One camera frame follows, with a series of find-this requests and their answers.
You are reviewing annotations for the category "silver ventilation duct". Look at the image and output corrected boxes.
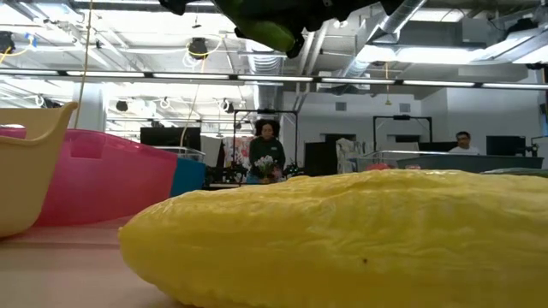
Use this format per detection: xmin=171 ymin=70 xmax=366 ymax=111
xmin=329 ymin=0 xmax=429 ymax=93

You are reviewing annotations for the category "grey-blue plastic bin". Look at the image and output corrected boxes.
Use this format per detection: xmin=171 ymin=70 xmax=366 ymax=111
xmin=396 ymin=153 xmax=545 ymax=175

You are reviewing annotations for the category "black ceiling lamp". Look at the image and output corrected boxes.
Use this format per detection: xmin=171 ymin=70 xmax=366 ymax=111
xmin=188 ymin=37 xmax=210 ymax=60
xmin=0 ymin=30 xmax=16 ymax=55

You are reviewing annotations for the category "teal blue plastic bin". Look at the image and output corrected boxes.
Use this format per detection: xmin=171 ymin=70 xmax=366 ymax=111
xmin=170 ymin=157 xmax=207 ymax=198

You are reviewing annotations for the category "yellow hanging cord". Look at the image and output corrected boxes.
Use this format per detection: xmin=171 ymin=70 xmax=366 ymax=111
xmin=73 ymin=0 xmax=94 ymax=129

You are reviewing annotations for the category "person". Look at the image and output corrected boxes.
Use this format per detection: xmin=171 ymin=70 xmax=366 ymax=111
xmin=447 ymin=130 xmax=481 ymax=156
xmin=247 ymin=118 xmax=287 ymax=186

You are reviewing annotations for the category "yellow plastic bin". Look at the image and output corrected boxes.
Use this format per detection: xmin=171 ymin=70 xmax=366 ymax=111
xmin=0 ymin=101 xmax=80 ymax=239

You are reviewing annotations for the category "black monitor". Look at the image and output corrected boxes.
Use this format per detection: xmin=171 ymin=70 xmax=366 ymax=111
xmin=485 ymin=135 xmax=527 ymax=157
xmin=139 ymin=126 xmax=202 ymax=149

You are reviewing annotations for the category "long ceiling light strip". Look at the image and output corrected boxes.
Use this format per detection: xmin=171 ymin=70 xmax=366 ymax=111
xmin=0 ymin=69 xmax=548 ymax=91

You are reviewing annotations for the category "black cabinet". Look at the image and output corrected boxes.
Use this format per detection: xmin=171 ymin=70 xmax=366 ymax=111
xmin=303 ymin=133 xmax=339 ymax=176

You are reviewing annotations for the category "light green cucumber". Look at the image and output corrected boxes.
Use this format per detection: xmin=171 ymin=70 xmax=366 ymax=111
xmin=213 ymin=0 xmax=301 ymax=53

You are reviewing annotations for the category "yellow corn cob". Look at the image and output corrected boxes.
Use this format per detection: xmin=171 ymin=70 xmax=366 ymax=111
xmin=117 ymin=169 xmax=548 ymax=308

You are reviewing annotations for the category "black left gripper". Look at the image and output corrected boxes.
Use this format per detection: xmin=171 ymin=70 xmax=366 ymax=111
xmin=234 ymin=0 xmax=413 ymax=60

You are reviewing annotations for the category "clear plastic bin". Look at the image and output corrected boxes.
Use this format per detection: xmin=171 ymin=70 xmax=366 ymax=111
xmin=152 ymin=145 xmax=207 ymax=163
xmin=348 ymin=149 xmax=455 ymax=174

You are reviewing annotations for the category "pink-red plastic bin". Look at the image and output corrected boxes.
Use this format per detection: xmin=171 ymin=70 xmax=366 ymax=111
xmin=0 ymin=125 xmax=179 ymax=228

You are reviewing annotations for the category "white flower bunch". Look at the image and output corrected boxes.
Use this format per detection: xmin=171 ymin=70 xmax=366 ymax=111
xmin=253 ymin=154 xmax=278 ymax=180

